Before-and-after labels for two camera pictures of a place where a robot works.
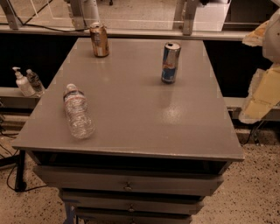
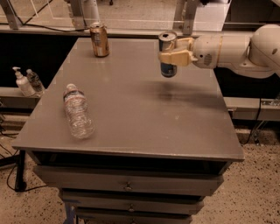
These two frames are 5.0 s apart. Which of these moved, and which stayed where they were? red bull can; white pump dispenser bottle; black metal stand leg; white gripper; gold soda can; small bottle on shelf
Moved: red bull can; white gripper
Stayed: small bottle on shelf; white pump dispenser bottle; black metal stand leg; gold soda can
